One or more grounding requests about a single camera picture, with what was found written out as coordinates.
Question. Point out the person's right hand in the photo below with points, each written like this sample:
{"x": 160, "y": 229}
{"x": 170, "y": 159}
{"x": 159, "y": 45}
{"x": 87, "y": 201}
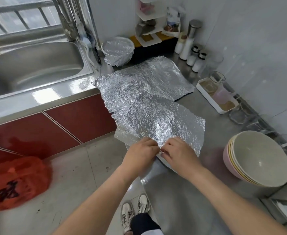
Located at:
{"x": 181, "y": 158}

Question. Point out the person's left hand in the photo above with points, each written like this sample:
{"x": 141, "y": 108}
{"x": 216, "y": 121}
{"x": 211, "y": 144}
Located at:
{"x": 139, "y": 158}

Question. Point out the foil-covered bowl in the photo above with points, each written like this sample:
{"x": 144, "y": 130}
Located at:
{"x": 118, "y": 50}
{"x": 165, "y": 122}

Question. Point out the stack of aluminium foil sheets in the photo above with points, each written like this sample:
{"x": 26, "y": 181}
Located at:
{"x": 143, "y": 83}

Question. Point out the pink bowl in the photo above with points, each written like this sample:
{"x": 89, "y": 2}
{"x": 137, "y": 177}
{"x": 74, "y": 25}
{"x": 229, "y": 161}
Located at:
{"x": 258, "y": 159}

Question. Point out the person's left forearm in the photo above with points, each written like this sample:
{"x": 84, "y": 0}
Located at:
{"x": 99, "y": 205}

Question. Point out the person's right forearm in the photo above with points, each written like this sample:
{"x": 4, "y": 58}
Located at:
{"x": 241, "y": 203}

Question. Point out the person's right white shoe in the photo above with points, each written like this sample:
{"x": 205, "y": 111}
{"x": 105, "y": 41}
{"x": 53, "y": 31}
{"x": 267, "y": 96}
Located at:
{"x": 143, "y": 204}

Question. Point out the person's white shoe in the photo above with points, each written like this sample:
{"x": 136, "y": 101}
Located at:
{"x": 127, "y": 216}
{"x": 143, "y": 204}

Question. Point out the person's left white shoe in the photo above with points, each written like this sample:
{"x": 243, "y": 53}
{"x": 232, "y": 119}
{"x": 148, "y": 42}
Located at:
{"x": 127, "y": 216}

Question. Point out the person's dark trousers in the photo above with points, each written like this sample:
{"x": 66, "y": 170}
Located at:
{"x": 143, "y": 225}

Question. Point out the white rectangular tray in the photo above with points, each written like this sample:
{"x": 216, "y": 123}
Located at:
{"x": 207, "y": 98}

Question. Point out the red kitchen cabinet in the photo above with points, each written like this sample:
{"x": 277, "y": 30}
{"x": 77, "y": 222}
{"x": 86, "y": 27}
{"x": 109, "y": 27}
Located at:
{"x": 84, "y": 120}

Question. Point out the pink translucent cup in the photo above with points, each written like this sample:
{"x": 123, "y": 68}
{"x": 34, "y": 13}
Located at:
{"x": 223, "y": 94}

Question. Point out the white shaker with black lid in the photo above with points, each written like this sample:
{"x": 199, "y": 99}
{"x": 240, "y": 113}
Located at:
{"x": 192, "y": 57}
{"x": 198, "y": 63}

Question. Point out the small white tan-capped bottle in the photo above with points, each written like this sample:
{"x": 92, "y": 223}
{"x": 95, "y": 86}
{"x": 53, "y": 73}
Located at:
{"x": 180, "y": 45}

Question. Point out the tall white steel-capped bottle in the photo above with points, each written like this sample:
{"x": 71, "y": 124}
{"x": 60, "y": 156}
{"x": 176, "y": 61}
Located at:
{"x": 186, "y": 44}

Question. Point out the red plastic bag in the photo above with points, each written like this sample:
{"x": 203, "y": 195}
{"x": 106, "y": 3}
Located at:
{"x": 16, "y": 186}

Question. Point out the white dish brush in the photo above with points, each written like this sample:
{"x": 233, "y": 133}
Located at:
{"x": 85, "y": 43}

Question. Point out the white corner shelf rack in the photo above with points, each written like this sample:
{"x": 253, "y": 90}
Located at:
{"x": 151, "y": 22}

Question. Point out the colourful snack packet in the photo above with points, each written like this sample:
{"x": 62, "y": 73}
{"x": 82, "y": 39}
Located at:
{"x": 172, "y": 21}

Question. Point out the stainless steel sink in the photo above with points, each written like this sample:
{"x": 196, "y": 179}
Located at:
{"x": 30, "y": 66}

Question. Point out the steel faucet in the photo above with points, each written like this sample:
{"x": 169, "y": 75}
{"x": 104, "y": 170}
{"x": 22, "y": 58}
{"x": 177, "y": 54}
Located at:
{"x": 65, "y": 19}

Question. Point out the metal window railing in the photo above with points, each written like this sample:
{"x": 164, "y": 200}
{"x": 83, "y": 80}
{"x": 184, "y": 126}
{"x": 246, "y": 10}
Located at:
{"x": 16, "y": 14}

